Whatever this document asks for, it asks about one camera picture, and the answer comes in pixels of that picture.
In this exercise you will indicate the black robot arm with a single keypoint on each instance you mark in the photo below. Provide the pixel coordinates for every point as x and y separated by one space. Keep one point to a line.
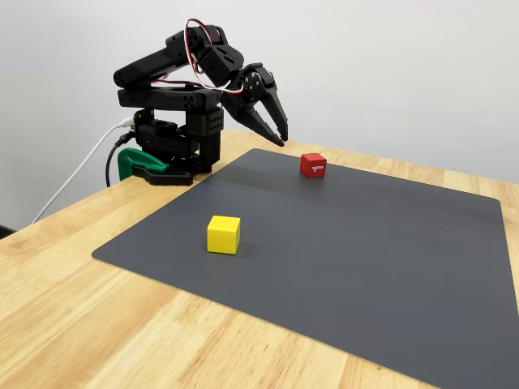
162 69

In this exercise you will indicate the dark object beyond table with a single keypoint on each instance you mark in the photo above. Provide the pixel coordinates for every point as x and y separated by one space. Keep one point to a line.
5 231

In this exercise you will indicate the yellow cube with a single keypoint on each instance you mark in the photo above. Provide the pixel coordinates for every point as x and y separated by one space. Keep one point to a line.
222 235

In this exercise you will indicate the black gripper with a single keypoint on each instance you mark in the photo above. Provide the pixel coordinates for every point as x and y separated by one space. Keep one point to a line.
248 106

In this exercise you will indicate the green table clamp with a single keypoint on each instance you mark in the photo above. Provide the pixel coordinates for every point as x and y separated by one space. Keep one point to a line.
134 160

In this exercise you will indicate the red cube with white numeral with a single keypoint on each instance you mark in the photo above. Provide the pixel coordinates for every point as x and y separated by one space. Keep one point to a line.
313 166

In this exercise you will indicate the dark grey mat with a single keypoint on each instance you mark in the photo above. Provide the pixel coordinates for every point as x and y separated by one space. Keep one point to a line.
324 263

